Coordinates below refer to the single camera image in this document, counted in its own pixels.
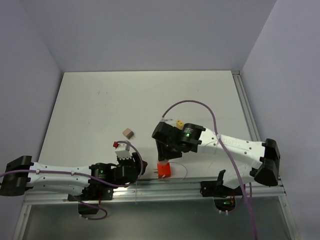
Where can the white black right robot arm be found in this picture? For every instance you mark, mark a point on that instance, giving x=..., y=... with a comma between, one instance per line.
x=260, y=159

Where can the yellow charger plug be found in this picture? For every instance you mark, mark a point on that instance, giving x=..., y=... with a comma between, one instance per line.
x=179, y=124

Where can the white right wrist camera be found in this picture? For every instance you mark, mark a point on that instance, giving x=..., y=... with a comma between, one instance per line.
x=167, y=120

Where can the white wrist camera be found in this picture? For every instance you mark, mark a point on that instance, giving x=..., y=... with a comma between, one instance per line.
x=122, y=150
x=167, y=120

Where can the red cube adapter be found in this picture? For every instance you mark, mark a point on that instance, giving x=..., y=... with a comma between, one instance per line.
x=163, y=170

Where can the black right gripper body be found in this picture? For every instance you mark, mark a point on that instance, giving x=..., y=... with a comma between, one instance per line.
x=172, y=144

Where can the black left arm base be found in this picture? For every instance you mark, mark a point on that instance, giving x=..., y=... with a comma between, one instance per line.
x=90, y=200

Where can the aluminium table frame rail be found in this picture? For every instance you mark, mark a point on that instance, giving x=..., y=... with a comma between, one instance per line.
x=90, y=113

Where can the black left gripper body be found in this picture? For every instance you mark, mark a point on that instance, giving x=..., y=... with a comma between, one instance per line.
x=126, y=162

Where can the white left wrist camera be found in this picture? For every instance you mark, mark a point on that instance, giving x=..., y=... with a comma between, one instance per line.
x=122, y=150

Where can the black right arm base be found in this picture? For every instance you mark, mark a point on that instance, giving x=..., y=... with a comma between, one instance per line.
x=224, y=197

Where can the pink charger plug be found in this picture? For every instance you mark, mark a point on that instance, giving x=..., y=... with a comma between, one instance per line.
x=164, y=162

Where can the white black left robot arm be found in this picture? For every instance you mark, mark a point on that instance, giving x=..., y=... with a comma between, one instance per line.
x=87, y=182

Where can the brown charger plug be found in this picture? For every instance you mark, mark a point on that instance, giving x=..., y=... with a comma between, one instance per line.
x=128, y=133

